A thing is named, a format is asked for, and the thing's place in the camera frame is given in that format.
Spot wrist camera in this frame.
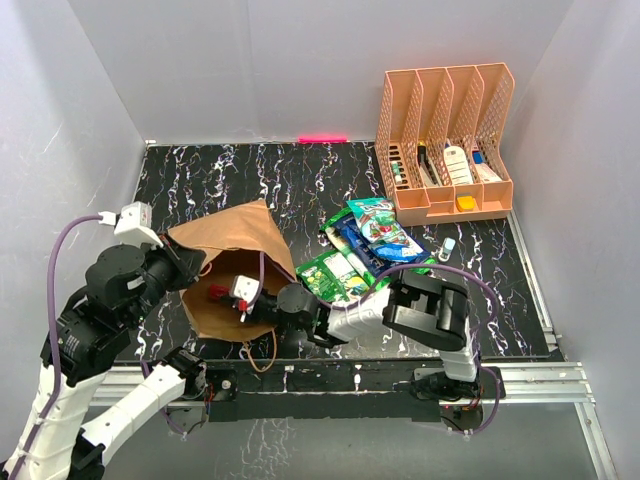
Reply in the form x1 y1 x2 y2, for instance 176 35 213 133
98 201 163 248
229 275 261 324

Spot blue sea salt vinegar bag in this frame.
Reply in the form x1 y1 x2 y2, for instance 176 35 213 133
332 219 372 268

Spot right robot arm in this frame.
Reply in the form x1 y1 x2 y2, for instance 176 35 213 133
208 270 483 402

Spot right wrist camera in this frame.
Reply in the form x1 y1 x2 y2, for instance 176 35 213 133
229 275 261 324

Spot pink tape strip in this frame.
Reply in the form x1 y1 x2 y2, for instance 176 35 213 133
297 135 348 144

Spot white lotion bottle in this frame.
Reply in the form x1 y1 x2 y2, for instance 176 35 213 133
443 145 474 185

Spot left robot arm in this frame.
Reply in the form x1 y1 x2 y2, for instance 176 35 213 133
1 235 207 479

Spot purple cable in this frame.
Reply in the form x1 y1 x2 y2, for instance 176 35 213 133
0 214 207 480
247 252 501 437

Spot yellow block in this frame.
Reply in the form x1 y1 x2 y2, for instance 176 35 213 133
456 195 476 212

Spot black yellow marker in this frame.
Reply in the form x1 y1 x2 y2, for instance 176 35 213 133
417 142 442 187

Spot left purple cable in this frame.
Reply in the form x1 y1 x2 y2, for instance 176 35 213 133
0 214 207 480

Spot blue M&M candy packet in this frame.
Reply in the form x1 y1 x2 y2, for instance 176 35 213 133
371 242 422 263

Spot aluminium frame rail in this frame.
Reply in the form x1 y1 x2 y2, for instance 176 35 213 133
74 212 616 480

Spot white blue snack packet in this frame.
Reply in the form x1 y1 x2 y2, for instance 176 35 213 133
346 219 403 276

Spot brown paper bag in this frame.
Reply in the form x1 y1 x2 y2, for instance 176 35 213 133
168 199 296 353

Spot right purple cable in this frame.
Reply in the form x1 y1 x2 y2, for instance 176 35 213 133
247 252 501 437

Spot small white blue bottle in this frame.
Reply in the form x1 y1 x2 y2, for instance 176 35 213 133
437 237 456 263

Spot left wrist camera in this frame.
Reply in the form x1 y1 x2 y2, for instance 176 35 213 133
98 201 163 248

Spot small pink snack packet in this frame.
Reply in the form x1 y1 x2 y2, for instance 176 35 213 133
208 284 230 302

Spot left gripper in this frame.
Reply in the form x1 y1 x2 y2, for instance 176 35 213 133
125 228 207 326

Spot green white small bottles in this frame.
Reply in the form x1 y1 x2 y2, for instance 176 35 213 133
390 160 408 189

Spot white tube blue cap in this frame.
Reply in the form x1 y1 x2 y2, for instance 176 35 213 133
472 150 502 183

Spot green snack packet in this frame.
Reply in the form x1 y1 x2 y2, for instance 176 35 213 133
296 250 369 303

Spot small colourful snack packet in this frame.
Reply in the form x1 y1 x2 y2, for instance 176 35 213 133
347 197 407 247

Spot green Chuba chips bag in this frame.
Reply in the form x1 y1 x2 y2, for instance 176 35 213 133
321 198 434 286

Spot orange mesh file organizer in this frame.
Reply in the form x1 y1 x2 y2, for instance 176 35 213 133
375 63 515 226

